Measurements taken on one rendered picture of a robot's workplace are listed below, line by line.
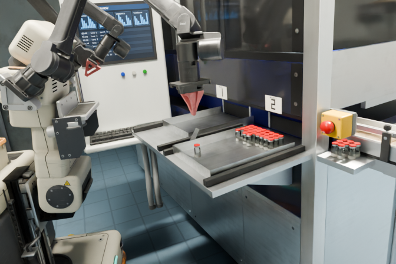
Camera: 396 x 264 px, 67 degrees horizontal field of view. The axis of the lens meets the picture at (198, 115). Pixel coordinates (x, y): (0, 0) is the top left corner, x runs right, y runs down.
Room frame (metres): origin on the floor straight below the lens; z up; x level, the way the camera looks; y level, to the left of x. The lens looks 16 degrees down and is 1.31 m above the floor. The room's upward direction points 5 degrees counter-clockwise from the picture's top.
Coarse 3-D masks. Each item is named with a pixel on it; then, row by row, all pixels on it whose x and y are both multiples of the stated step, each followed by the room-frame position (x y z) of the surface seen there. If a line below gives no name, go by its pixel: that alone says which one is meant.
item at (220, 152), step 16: (176, 144) 1.03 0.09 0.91; (192, 144) 1.06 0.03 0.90; (208, 144) 1.08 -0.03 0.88; (224, 144) 1.07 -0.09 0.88; (240, 144) 1.06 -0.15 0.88; (288, 144) 0.94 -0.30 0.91; (192, 160) 0.89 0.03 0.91; (208, 160) 0.94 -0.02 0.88; (224, 160) 0.93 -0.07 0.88; (240, 160) 0.85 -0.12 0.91; (208, 176) 0.81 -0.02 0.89
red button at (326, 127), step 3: (327, 120) 0.86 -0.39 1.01; (321, 123) 0.86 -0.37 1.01; (324, 123) 0.85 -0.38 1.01; (327, 123) 0.85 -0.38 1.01; (330, 123) 0.84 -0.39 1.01; (321, 126) 0.86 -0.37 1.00; (324, 126) 0.85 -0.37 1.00; (327, 126) 0.84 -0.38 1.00; (330, 126) 0.84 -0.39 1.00; (333, 126) 0.84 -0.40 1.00; (321, 129) 0.86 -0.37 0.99; (324, 129) 0.85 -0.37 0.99; (327, 129) 0.84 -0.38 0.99; (330, 129) 0.84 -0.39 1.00; (333, 129) 0.84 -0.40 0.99; (324, 132) 0.85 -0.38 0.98; (327, 132) 0.84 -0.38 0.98; (330, 132) 0.84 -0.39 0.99
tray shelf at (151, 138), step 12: (132, 132) 1.34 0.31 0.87; (144, 132) 1.31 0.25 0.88; (156, 132) 1.29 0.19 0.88; (168, 132) 1.28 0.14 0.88; (276, 132) 1.16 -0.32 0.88; (156, 144) 1.14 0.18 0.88; (300, 144) 1.01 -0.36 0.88; (168, 156) 1.01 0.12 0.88; (300, 156) 0.91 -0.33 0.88; (180, 168) 0.90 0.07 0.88; (192, 168) 0.89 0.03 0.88; (264, 168) 0.85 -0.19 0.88; (276, 168) 0.85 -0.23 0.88; (288, 168) 0.88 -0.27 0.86; (192, 180) 0.83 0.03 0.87; (228, 180) 0.79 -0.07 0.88; (240, 180) 0.79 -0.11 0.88; (252, 180) 0.80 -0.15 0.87; (216, 192) 0.74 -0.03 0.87
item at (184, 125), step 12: (216, 108) 1.52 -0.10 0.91; (168, 120) 1.38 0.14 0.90; (180, 120) 1.41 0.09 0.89; (192, 120) 1.42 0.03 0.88; (204, 120) 1.41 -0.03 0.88; (216, 120) 1.39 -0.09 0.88; (228, 120) 1.37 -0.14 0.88; (240, 120) 1.27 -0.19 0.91; (252, 120) 1.30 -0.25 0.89; (180, 132) 1.21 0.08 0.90; (192, 132) 1.15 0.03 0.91; (204, 132) 1.18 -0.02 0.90
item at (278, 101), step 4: (268, 96) 1.11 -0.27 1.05; (272, 96) 1.09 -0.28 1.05; (268, 100) 1.11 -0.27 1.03; (276, 100) 1.07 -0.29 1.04; (280, 100) 1.05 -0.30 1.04; (268, 104) 1.11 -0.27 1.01; (276, 104) 1.07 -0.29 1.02; (280, 104) 1.05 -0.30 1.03; (268, 108) 1.11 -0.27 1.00; (276, 108) 1.07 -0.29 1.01; (280, 108) 1.05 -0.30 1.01; (276, 112) 1.07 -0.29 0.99; (280, 112) 1.05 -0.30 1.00
